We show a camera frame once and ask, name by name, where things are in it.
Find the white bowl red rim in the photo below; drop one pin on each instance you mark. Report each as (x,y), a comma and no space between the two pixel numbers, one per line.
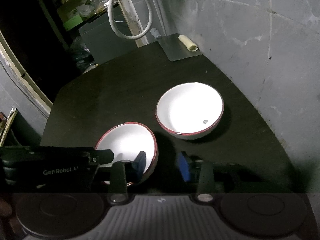
(190,110)
(127,145)

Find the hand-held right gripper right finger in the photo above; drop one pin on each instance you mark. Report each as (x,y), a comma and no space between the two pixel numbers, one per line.
(183,167)

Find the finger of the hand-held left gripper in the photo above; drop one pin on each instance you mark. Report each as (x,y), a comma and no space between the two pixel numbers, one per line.
(105,156)

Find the dark cabinet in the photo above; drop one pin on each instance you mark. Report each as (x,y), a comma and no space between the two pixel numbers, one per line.
(105,40)

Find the grey pipe fitting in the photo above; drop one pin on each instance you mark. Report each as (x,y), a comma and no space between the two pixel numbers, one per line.
(155,33)

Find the dark plastic bag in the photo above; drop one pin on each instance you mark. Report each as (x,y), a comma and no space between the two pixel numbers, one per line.
(82,57)

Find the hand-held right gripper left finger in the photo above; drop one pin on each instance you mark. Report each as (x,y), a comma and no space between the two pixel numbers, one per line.
(140,166)

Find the green box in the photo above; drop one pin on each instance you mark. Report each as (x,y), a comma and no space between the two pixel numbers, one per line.
(72,22)

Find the cluttered storage shelf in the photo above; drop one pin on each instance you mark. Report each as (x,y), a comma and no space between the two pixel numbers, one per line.
(87,0)

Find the yellowish roll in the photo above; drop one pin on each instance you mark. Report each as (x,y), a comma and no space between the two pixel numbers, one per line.
(187,43)

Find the pale door frame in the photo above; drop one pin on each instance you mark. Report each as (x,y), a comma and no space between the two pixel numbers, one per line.
(25,77)

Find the metal sheet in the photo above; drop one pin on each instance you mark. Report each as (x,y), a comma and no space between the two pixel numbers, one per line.
(180,48)

